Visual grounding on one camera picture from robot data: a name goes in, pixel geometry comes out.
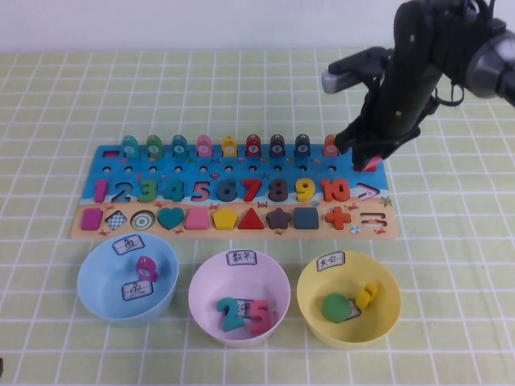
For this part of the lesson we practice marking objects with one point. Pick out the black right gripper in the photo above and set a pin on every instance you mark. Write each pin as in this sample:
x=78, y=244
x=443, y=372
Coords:
x=402, y=96

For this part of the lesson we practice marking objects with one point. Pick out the pink greater-than sign piece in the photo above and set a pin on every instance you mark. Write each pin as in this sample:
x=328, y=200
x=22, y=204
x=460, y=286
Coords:
x=372, y=161

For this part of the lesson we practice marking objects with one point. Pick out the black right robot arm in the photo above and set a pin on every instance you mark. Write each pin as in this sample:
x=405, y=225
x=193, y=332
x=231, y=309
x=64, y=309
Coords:
x=487, y=64

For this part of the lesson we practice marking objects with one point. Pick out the red minus sign piece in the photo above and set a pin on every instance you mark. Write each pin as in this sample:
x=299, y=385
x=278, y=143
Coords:
x=358, y=169

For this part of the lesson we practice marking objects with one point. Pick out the orange fish piece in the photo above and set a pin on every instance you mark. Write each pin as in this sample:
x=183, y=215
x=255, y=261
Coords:
x=330, y=145

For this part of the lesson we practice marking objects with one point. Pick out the orange number ten piece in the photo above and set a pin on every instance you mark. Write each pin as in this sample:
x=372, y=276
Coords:
x=334, y=191

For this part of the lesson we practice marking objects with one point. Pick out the dark blue fish piece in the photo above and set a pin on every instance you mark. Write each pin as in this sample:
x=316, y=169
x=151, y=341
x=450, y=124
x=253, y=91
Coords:
x=302, y=146

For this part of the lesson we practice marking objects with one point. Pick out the yellow number nine piece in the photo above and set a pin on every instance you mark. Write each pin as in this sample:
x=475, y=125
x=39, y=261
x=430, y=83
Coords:
x=305, y=190

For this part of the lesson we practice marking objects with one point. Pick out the orange plus sign piece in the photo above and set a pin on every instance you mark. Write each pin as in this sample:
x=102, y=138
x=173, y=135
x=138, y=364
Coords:
x=338, y=218

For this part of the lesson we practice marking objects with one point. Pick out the dark brown fish piece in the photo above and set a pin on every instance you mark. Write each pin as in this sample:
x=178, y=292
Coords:
x=277, y=146

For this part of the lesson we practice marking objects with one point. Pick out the dark blue square piece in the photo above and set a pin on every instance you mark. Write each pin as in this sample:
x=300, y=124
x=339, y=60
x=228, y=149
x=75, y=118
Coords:
x=306, y=218

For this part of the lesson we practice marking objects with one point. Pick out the dark brown number eight piece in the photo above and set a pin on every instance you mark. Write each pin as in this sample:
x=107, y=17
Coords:
x=278, y=191

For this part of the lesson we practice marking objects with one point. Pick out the red fish piece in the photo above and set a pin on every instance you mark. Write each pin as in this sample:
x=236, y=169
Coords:
x=253, y=146

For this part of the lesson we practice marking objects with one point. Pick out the dark brown star piece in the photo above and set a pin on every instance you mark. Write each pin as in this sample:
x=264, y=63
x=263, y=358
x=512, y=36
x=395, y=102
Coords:
x=278, y=219

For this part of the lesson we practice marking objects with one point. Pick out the red number seven piece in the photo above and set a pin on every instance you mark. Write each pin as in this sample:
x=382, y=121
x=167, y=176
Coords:
x=252, y=189

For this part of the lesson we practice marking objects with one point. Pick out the colourful wooden puzzle board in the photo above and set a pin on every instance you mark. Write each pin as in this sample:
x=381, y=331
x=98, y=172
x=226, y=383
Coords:
x=241, y=169

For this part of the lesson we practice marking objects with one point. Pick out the yellow fish piece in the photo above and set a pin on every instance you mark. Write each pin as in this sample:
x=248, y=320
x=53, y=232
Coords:
x=229, y=148

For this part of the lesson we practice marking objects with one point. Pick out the red triangle piece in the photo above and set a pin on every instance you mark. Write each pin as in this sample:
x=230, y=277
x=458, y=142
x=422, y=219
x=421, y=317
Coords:
x=251, y=222

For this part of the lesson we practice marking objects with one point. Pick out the dark blue number six piece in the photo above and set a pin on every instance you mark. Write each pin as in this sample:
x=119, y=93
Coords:
x=227, y=193

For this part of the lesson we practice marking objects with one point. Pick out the yellow equals sign piece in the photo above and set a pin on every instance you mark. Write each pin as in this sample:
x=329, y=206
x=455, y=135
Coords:
x=366, y=296

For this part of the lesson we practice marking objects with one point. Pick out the yellow pentagon piece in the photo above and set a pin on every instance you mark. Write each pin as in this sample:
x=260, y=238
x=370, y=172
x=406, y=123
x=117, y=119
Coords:
x=225, y=220

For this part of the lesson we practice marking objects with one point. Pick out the pink fish piece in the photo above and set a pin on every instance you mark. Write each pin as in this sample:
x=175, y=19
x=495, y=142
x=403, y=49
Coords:
x=204, y=148

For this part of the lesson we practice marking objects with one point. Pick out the green circle piece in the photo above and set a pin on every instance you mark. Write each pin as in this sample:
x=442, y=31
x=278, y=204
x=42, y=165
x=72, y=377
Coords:
x=336, y=307

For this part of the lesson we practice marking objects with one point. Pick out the paper label inside yellow bowl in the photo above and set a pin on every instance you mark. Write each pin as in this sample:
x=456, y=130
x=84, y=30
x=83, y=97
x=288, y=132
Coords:
x=354, y=311

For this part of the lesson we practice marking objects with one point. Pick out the yellow plastic bowl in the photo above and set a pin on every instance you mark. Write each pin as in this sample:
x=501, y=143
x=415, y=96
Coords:
x=386, y=321

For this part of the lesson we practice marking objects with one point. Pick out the pink trapezoid piece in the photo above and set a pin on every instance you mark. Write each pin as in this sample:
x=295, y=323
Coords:
x=196, y=221

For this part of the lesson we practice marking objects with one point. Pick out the dark teal fish piece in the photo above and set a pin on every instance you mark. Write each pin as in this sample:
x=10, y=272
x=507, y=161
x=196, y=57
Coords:
x=178, y=148

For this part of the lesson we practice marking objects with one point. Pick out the teal number four piece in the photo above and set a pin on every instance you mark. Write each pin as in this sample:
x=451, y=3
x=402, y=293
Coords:
x=175, y=192

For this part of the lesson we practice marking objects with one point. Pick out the paper label inside pink bowl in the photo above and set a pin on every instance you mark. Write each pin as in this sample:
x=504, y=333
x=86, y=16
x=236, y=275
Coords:
x=244, y=307

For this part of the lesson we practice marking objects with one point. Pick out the pink number five piece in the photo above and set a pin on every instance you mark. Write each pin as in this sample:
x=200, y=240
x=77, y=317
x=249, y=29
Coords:
x=260, y=317

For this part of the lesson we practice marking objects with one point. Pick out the teal heart piece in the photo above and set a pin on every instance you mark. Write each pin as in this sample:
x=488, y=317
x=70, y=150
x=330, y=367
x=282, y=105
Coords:
x=170, y=217

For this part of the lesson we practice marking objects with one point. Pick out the pink plastic bowl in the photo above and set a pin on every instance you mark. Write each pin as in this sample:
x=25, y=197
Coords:
x=209, y=281

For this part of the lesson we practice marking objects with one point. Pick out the green fish piece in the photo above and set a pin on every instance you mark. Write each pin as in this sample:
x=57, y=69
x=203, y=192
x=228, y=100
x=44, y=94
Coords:
x=154, y=148

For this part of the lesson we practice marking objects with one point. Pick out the teal number two piece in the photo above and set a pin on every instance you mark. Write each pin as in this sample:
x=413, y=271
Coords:
x=230, y=315

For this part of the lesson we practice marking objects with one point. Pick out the green number three piece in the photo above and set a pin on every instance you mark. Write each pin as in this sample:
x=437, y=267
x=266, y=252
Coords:
x=147, y=191

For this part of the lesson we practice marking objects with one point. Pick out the light teal fish piece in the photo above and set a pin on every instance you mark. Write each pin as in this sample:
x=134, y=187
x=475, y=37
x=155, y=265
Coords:
x=129, y=149

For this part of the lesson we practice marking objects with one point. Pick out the magenta fish piece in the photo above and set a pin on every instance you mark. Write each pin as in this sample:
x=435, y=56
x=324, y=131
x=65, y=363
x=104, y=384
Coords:
x=145, y=268

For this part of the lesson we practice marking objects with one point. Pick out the magenta number one piece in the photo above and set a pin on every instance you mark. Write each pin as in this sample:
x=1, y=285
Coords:
x=101, y=191

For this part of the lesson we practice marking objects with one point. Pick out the paper label inside blue bowl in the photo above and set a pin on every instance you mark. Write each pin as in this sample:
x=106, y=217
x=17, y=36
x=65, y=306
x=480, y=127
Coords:
x=138, y=291

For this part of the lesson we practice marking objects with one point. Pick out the magenta rectangle piece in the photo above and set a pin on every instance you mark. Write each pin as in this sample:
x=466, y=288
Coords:
x=91, y=220

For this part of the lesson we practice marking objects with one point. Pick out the light blue plastic bowl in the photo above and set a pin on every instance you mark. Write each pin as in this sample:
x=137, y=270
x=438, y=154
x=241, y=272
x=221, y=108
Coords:
x=96, y=293

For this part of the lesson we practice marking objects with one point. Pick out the green checked tablecloth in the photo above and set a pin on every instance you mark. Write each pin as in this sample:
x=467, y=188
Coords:
x=257, y=88

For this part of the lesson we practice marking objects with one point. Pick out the paper label on yellow rim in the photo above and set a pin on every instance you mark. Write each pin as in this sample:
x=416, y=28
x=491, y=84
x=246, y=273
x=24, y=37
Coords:
x=331, y=261

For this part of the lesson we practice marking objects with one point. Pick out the paper label on pink rim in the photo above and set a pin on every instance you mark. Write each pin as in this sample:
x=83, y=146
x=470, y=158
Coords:
x=241, y=258

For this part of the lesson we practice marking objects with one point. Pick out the paper label on blue rim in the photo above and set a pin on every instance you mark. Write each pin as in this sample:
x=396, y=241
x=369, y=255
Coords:
x=128, y=245

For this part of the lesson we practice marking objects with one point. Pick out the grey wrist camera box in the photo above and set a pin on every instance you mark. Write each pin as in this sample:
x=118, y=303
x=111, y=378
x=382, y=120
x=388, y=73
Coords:
x=342, y=80

